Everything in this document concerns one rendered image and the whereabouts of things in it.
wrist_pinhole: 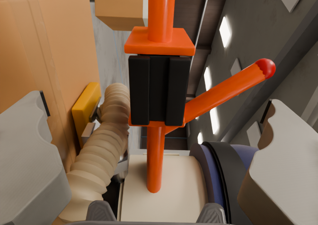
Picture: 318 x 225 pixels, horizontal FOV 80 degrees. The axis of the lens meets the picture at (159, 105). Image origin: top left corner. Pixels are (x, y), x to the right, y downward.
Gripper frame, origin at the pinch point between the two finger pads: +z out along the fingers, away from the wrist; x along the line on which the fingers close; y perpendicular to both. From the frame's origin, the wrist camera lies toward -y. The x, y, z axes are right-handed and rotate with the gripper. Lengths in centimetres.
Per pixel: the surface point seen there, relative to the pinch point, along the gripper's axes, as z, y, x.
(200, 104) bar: 7.9, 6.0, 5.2
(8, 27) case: 7.1, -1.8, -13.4
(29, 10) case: 10.9, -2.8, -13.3
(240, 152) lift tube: 11.8, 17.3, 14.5
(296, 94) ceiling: 331, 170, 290
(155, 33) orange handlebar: 5.7, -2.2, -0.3
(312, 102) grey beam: 199, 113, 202
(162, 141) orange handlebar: 6.0, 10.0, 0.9
